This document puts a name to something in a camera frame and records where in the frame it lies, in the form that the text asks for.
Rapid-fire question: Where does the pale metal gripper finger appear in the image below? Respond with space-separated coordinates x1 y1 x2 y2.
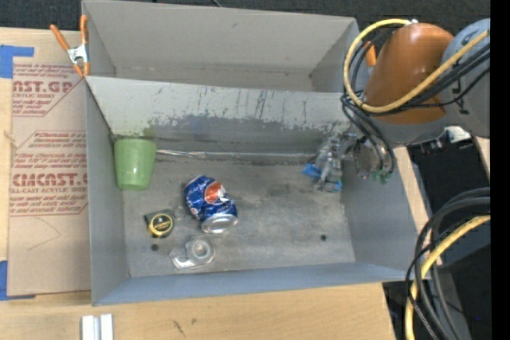
314 162 344 194
317 135 346 165

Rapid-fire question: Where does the small blue plastic piece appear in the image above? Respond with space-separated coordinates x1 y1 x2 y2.
300 162 322 178

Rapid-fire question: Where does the grey metal bin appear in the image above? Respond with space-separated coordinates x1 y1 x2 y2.
80 0 420 307

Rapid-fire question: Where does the crushed blue soda can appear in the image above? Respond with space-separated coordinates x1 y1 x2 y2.
182 174 240 235

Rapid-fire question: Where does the clear tape dispenser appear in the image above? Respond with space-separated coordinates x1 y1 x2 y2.
168 235 218 272

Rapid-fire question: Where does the black and yellow tape measure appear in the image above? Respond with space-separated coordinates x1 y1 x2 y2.
143 208 178 240

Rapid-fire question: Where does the green plastic cup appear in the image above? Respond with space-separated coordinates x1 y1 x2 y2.
113 136 159 192

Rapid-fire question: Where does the brown cardboard board, red print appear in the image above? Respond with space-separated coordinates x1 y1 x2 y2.
0 26 93 298

